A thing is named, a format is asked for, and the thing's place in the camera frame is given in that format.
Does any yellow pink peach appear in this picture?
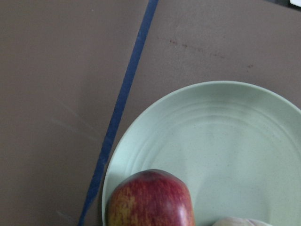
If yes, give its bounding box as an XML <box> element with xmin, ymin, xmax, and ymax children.
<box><xmin>213</xmin><ymin>217</ymin><xmax>271</xmax><ymax>226</ymax></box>

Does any light green plate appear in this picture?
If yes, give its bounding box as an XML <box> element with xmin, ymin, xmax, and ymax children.
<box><xmin>102</xmin><ymin>81</ymin><xmax>301</xmax><ymax>226</ymax></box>

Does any red yellow pomegranate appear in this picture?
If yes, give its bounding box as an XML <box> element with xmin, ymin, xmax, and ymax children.
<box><xmin>104</xmin><ymin>169</ymin><xmax>196</xmax><ymax>226</ymax></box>

